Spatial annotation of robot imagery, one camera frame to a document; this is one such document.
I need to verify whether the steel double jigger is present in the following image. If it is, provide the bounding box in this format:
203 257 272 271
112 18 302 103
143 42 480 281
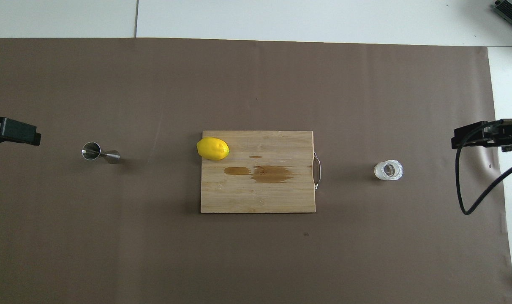
82 142 121 164

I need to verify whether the clear textured glass cup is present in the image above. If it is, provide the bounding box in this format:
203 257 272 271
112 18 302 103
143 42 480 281
374 160 404 181

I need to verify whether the wooden cutting board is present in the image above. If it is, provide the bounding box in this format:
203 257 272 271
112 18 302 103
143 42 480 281
200 130 322 214

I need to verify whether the grey finned metal device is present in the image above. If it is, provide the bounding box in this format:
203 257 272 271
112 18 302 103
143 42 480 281
493 0 512 24

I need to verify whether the brown paper table mat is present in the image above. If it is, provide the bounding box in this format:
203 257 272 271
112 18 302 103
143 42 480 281
0 37 512 304

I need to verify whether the yellow lemon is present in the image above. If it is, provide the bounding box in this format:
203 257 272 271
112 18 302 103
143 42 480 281
196 137 230 161

